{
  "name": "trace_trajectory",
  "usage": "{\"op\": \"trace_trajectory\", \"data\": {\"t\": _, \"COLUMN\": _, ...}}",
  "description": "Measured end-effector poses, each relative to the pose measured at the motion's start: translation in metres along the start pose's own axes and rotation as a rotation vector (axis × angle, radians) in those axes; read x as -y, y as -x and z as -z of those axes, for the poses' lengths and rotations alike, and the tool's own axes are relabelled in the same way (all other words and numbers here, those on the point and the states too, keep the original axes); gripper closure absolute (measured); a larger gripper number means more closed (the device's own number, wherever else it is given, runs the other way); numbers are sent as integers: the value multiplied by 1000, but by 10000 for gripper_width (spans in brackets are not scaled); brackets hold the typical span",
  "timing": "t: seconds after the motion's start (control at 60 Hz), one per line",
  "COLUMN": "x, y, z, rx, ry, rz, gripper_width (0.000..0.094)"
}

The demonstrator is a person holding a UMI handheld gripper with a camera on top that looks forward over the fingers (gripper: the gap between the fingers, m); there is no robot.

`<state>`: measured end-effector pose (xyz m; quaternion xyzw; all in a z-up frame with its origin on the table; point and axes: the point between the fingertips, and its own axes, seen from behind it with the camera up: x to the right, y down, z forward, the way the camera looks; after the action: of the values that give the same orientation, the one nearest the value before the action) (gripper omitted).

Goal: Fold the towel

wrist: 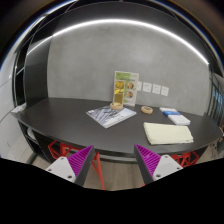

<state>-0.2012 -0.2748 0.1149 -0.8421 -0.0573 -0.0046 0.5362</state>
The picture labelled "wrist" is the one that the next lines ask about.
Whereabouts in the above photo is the red metal chair left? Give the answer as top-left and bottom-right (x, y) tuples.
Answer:
(48, 141), (105, 189)

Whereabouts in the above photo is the green standing menu card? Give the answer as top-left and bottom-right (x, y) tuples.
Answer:
(115, 71), (139, 106)

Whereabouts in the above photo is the round wooden card holder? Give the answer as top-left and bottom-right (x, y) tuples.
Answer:
(110, 103), (123, 110)

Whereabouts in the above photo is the blue white card stack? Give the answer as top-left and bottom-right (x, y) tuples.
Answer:
(159, 107), (181, 116)

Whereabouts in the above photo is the cream folded towel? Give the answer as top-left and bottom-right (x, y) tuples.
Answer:
(143, 122), (193, 145)

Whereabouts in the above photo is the red metal chair right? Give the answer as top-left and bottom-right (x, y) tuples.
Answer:
(172, 151), (199, 168)

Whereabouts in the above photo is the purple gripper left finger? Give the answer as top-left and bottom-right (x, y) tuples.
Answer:
(46, 146), (95, 186)

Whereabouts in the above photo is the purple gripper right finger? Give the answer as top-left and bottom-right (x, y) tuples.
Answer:
(134, 144), (182, 185)

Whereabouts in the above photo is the black shelf cabinet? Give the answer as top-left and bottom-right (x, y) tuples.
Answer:
(12, 34), (54, 108)

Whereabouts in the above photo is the white wall socket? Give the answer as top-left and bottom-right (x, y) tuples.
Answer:
(137, 81), (142, 91)
(143, 82), (152, 92)
(161, 86), (169, 96)
(152, 84), (161, 94)

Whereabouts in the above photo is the round wooden coaster holder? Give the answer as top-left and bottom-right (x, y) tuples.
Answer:
(141, 106), (153, 114)

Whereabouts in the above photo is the grey magazine booklet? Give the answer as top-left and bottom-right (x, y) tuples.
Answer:
(86, 106), (136, 128)

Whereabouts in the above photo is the gold card in holder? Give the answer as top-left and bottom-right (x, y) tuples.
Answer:
(113, 80), (125, 104)

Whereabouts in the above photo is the white paper stack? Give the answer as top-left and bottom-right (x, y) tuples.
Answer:
(168, 115), (191, 125)

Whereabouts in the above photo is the red metal chair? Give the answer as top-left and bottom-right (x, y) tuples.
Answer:
(172, 151), (199, 168)
(48, 141), (105, 189)

